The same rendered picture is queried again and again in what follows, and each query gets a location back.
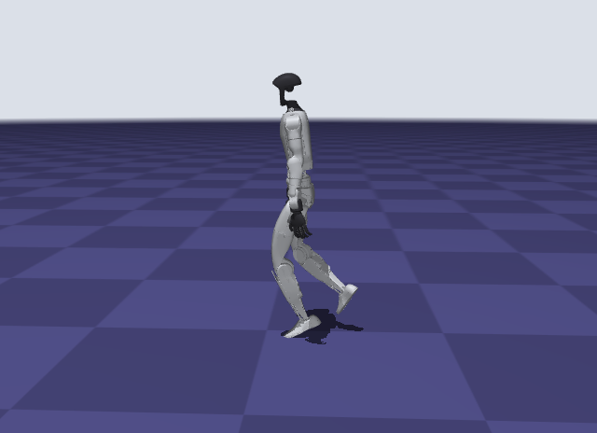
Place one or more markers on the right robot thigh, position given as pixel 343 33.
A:
pixel 301 252

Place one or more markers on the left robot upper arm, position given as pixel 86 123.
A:
pixel 293 129

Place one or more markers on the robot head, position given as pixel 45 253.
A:
pixel 287 82

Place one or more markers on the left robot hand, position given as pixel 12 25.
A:
pixel 297 221

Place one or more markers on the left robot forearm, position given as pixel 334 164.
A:
pixel 295 176

